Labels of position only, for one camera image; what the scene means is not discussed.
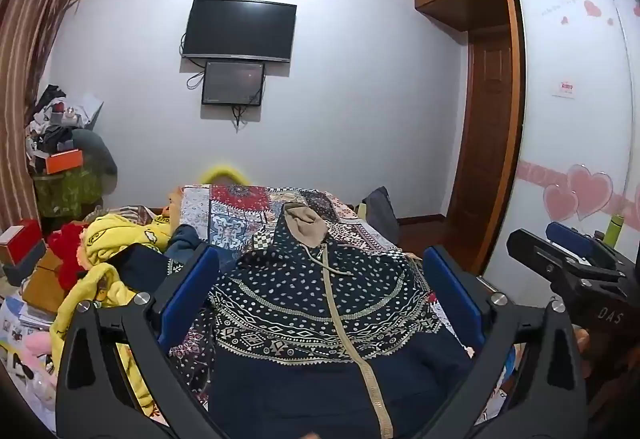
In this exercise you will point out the red box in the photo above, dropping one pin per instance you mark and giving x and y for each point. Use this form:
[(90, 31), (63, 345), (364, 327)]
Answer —
[(20, 239)]

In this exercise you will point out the small black wall monitor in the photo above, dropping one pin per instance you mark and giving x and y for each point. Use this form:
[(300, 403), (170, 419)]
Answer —
[(233, 83)]

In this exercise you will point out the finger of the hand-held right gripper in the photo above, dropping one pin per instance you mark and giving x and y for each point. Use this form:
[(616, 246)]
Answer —
[(550, 259), (570, 235)]

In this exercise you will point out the brown striped curtain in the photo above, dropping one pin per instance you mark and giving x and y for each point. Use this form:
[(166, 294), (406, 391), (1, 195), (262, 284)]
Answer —
[(30, 44)]

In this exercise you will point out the orange box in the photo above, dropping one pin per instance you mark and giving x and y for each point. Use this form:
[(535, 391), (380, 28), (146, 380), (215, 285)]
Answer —
[(62, 160)]

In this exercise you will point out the yellow plush pillow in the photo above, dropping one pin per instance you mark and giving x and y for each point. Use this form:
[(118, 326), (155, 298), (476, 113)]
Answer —
[(222, 173)]

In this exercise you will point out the blue denim garment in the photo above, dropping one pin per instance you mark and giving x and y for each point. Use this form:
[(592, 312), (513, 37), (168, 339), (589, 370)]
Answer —
[(184, 239)]

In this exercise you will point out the dark grey cushion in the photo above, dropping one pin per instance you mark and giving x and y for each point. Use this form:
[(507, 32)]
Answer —
[(97, 149)]

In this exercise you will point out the dark grey bag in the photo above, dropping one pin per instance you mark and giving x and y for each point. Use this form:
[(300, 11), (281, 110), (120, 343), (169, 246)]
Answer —
[(382, 214)]

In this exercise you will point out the red cloth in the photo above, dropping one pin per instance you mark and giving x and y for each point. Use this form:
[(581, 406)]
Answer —
[(67, 251)]

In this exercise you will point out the stack of printed books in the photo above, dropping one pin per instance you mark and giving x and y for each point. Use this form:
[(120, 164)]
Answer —
[(25, 314)]

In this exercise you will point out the black wall television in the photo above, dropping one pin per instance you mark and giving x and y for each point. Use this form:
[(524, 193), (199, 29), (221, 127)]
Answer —
[(239, 29)]

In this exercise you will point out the pile of mixed clothes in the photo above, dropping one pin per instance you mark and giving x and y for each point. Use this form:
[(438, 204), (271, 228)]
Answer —
[(50, 119)]

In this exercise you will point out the navy patterned hoodie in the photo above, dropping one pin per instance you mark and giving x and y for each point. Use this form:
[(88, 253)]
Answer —
[(310, 309)]

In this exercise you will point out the pink plush toy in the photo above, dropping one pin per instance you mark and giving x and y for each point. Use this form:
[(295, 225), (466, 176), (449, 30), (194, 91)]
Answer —
[(35, 349)]

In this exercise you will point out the patchwork printed bed sheet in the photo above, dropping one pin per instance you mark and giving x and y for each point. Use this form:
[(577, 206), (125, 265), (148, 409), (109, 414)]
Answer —
[(240, 214)]

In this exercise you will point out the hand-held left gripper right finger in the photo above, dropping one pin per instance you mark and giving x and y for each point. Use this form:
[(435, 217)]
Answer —
[(452, 289)]

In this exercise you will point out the brown cardboard box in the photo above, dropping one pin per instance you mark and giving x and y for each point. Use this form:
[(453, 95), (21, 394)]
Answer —
[(42, 286)]

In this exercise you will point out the dark navy cloth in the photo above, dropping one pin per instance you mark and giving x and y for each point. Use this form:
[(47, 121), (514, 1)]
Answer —
[(135, 269)]

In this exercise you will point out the green bottle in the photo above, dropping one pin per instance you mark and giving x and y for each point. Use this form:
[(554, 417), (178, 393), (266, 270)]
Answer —
[(616, 230)]

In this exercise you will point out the yellow printed blanket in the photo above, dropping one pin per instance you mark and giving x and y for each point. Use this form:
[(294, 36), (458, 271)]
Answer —
[(120, 231)]

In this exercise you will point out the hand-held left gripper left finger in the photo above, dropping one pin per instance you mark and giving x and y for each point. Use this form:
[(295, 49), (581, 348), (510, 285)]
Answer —
[(192, 284)]

